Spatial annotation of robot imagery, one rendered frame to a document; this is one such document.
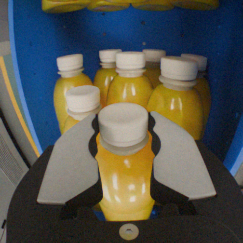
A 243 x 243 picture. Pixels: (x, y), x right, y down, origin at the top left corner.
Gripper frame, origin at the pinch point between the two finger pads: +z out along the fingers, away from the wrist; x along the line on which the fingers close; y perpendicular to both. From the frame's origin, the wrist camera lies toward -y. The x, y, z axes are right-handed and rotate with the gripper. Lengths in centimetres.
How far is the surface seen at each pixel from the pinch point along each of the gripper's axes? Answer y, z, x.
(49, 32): -8.1, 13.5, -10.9
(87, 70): 0.0, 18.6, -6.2
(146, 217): 12.9, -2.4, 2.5
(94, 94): -0.2, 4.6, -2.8
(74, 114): 1.7, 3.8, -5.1
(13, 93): 32, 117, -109
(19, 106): 47, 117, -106
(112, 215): 10.8, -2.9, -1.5
